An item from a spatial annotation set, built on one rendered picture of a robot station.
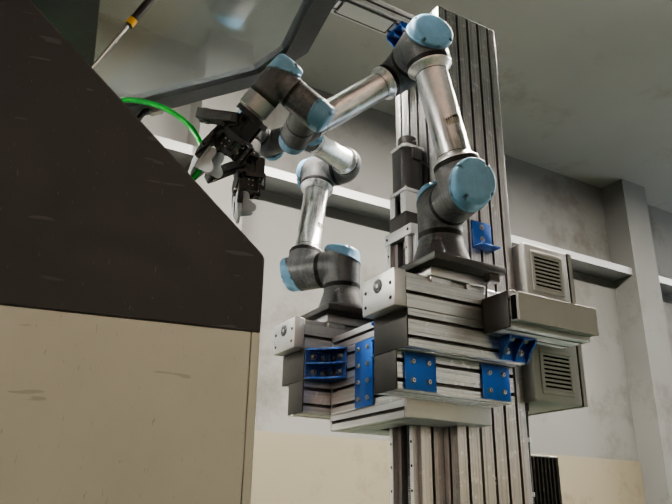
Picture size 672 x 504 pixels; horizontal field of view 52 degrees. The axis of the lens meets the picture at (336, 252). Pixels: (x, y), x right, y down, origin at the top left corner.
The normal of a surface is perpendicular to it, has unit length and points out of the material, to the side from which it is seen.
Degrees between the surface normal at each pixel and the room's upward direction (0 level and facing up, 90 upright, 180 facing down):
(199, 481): 90
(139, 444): 90
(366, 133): 90
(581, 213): 90
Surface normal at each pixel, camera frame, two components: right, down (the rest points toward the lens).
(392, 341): -0.86, -0.19
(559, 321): 0.51, -0.30
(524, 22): -0.01, 0.93
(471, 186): 0.32, -0.22
